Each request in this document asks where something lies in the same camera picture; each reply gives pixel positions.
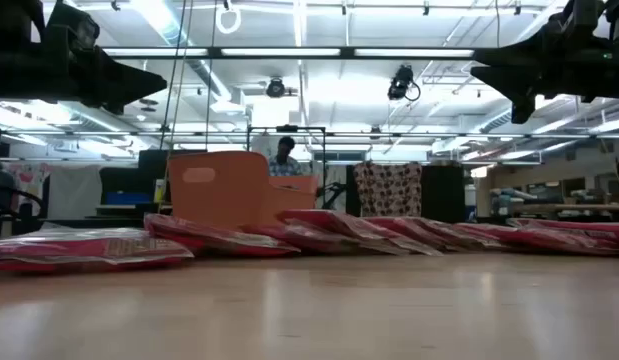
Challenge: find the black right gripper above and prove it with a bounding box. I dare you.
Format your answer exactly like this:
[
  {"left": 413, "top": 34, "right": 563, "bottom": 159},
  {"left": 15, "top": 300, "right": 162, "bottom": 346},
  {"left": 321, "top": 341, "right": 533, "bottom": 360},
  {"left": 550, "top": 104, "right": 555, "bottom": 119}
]
[{"left": 469, "top": 0, "right": 619, "bottom": 125}]

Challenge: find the pink printed cloth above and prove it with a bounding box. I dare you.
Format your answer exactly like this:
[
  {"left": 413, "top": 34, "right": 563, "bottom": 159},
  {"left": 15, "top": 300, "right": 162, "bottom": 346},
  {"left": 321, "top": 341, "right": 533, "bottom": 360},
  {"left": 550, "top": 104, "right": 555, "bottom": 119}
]
[{"left": 6, "top": 162, "right": 53, "bottom": 216}]

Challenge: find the orange plastic basket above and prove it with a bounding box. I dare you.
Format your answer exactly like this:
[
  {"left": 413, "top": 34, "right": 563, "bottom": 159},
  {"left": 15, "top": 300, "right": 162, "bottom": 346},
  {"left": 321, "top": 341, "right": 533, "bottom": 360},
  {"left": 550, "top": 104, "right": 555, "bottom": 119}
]
[{"left": 167, "top": 150, "right": 320, "bottom": 230}]

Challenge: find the white hanging ring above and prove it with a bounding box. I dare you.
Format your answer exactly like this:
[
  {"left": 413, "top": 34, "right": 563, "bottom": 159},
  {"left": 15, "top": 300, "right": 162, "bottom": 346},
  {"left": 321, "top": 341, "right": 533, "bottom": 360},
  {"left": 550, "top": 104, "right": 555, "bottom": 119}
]
[{"left": 214, "top": 3, "right": 243, "bottom": 35}]

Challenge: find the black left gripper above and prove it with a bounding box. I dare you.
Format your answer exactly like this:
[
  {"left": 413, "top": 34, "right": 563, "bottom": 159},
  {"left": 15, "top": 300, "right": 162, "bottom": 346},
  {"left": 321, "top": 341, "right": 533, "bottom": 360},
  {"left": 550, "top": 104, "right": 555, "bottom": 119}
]
[{"left": 0, "top": 0, "right": 168, "bottom": 116}]

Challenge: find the round black ceiling fixture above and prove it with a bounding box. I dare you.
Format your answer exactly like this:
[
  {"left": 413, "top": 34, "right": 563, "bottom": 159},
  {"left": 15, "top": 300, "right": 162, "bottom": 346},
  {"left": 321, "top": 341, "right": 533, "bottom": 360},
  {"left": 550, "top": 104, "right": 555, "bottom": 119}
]
[{"left": 265, "top": 77, "right": 287, "bottom": 99}]

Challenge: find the blue box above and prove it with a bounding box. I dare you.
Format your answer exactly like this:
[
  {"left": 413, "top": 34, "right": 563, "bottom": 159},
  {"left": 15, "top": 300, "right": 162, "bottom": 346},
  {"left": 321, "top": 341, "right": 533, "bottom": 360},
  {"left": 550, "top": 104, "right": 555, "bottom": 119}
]
[{"left": 106, "top": 192, "right": 151, "bottom": 206}]

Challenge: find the person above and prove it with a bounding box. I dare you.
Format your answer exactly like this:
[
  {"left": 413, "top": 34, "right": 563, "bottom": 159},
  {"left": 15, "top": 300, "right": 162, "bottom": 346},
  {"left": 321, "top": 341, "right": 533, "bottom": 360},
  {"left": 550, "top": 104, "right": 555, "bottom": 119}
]
[{"left": 267, "top": 135, "right": 304, "bottom": 177}]

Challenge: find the black divider panel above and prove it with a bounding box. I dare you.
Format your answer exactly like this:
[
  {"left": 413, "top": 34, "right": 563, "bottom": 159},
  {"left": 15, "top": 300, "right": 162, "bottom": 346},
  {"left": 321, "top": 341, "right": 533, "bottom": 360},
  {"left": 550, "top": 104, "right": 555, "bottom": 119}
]
[{"left": 421, "top": 164, "right": 466, "bottom": 224}]

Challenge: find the red popcorn bag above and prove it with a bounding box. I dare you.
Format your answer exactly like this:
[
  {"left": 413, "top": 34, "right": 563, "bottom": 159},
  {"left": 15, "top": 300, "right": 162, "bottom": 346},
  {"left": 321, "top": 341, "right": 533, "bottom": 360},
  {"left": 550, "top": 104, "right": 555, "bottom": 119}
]
[
  {"left": 363, "top": 215, "right": 510, "bottom": 252},
  {"left": 0, "top": 227, "right": 195, "bottom": 274},
  {"left": 453, "top": 222, "right": 608, "bottom": 257},
  {"left": 506, "top": 217, "right": 619, "bottom": 254},
  {"left": 241, "top": 223, "right": 363, "bottom": 256},
  {"left": 276, "top": 208, "right": 443, "bottom": 257},
  {"left": 143, "top": 213, "right": 301, "bottom": 259}
]

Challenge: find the brown circle patterned cloth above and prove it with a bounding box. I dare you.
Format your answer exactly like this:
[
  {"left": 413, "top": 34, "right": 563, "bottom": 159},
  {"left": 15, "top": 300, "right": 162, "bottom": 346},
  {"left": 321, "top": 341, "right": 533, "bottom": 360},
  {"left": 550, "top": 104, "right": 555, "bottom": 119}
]
[{"left": 352, "top": 161, "right": 423, "bottom": 218}]

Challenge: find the white hanging cloth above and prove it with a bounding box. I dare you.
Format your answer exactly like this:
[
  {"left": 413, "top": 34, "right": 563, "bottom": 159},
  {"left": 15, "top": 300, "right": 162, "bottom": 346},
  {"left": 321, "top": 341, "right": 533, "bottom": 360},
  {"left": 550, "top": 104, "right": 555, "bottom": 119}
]
[{"left": 48, "top": 164, "right": 103, "bottom": 220}]

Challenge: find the black overhead camera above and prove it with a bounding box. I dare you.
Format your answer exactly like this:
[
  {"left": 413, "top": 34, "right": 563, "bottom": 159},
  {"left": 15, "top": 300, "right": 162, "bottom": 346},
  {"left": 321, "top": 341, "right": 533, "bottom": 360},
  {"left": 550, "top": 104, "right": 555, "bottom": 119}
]
[{"left": 387, "top": 64, "right": 422, "bottom": 102}]

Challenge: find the wooden workbench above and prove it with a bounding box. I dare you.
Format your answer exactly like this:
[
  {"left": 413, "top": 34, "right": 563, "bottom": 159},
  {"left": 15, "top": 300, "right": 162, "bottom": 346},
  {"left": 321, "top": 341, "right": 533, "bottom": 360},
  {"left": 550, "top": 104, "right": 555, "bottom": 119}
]
[{"left": 476, "top": 164, "right": 619, "bottom": 224}]

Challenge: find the white LED light bar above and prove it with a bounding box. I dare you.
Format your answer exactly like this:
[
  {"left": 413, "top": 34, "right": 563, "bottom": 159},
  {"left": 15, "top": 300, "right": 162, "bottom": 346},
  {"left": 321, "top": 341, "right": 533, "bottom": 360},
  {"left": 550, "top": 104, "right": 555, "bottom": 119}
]
[{"left": 101, "top": 46, "right": 476, "bottom": 60}]

